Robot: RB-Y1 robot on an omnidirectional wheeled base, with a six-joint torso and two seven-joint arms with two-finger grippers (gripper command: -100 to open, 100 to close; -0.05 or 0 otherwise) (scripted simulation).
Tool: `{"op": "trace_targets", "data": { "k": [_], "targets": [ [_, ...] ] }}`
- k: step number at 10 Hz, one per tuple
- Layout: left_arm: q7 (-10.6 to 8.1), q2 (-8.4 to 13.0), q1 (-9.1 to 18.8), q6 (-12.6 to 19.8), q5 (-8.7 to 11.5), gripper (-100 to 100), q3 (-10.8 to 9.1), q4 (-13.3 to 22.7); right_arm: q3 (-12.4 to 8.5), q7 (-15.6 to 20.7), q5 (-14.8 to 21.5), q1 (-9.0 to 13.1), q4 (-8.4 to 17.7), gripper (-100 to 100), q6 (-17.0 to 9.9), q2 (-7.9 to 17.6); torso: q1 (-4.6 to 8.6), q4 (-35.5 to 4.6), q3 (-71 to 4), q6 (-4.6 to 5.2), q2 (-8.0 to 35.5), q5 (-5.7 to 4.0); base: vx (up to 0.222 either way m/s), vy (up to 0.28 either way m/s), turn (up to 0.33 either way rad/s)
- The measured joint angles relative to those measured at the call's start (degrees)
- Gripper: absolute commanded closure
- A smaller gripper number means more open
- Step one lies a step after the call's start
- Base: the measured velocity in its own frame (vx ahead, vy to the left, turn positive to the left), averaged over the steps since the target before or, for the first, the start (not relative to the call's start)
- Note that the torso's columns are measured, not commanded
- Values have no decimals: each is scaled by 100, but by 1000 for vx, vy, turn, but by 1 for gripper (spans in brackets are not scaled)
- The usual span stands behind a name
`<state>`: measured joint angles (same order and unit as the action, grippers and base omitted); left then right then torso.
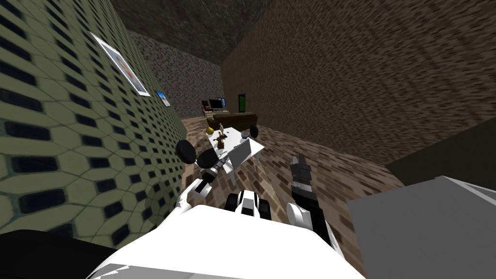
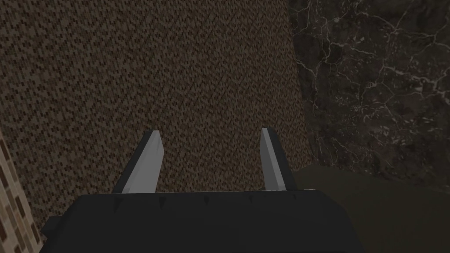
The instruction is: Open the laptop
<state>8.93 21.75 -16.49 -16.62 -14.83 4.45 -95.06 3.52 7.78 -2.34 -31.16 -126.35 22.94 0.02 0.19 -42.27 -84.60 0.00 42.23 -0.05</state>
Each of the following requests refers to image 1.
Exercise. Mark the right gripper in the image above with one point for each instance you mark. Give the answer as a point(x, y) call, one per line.
point(301, 176)

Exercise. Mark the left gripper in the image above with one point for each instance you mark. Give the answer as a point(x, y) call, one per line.
point(218, 167)

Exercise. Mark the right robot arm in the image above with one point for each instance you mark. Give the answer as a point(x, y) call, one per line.
point(310, 211)

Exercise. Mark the black round chair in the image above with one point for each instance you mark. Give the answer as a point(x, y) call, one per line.
point(207, 158)
point(186, 152)
point(254, 131)

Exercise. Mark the white table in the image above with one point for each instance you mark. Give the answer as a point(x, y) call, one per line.
point(248, 152)

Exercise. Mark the dark brown sofa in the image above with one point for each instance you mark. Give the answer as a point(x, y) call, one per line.
point(236, 119)

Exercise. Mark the television on stand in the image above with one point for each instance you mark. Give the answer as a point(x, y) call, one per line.
point(215, 104)

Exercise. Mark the green door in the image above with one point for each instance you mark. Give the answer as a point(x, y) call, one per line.
point(241, 103)

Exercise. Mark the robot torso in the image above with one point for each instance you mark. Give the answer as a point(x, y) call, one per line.
point(217, 248)

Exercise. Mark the small blue framed picture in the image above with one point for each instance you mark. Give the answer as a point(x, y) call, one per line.
point(163, 98)

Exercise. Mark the grey cabinet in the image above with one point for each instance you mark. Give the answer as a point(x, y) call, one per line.
point(426, 232)

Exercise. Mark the large white framed picture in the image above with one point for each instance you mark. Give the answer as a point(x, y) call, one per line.
point(121, 64)

